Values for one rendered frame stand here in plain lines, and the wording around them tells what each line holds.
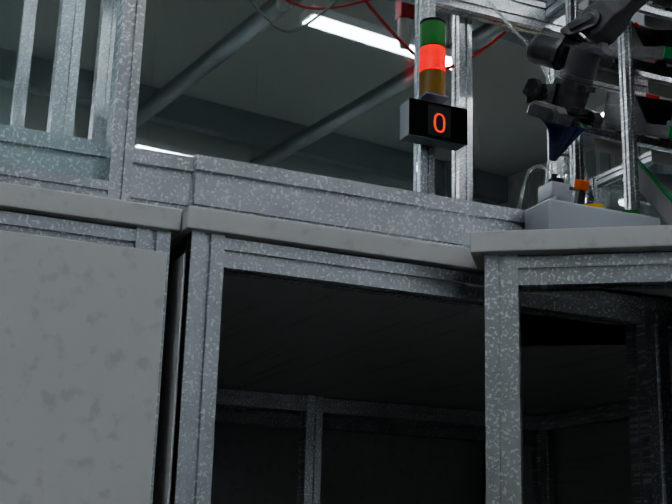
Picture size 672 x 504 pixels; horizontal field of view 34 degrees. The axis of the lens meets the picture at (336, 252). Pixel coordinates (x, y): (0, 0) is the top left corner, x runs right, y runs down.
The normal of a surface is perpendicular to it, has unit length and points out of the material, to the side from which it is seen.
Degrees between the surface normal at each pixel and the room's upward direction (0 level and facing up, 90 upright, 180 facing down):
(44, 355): 90
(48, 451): 90
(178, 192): 90
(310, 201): 90
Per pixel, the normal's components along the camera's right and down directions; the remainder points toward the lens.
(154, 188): 0.40, -0.23
